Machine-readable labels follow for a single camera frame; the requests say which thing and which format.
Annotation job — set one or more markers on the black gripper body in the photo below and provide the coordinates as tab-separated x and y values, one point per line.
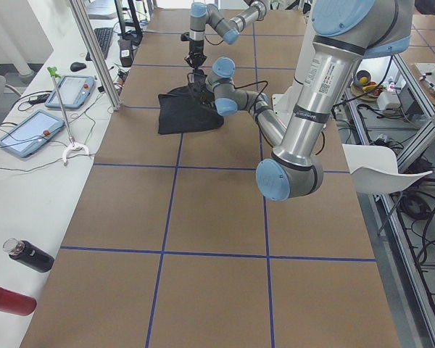
196	48
201	90

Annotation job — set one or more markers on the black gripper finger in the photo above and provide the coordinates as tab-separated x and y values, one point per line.
195	61

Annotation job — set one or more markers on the black t-shirt with logo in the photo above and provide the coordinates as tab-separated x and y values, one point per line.
181	113

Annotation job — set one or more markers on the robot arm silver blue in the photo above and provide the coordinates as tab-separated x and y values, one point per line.
343	34
229	30

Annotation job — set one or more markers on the black keyboard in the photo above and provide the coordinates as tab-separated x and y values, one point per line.
104	39

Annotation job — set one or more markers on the black computer mouse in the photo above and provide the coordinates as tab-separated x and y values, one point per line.
77	66

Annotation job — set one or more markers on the far teach pendant tablet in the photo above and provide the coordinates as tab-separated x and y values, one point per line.
75	90

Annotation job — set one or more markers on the teach pendant tablet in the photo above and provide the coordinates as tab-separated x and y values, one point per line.
31	134
75	90

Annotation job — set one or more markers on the fruit bowl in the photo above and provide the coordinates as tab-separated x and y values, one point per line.
364	87

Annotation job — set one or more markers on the near teach pendant tablet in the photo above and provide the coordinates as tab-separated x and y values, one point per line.
31	134

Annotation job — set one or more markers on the white chair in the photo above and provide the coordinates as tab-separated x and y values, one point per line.
374	170

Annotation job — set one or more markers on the black bottle clear cap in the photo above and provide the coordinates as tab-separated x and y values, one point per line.
28	254

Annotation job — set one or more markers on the red bottle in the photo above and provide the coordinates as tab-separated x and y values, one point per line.
16	303

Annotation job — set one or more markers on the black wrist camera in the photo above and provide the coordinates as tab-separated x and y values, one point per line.
185	36

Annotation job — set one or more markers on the aluminium frame post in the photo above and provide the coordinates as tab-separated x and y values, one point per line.
92	46

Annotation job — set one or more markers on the reacher grabber tool green handle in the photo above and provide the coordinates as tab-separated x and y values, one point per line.
73	145

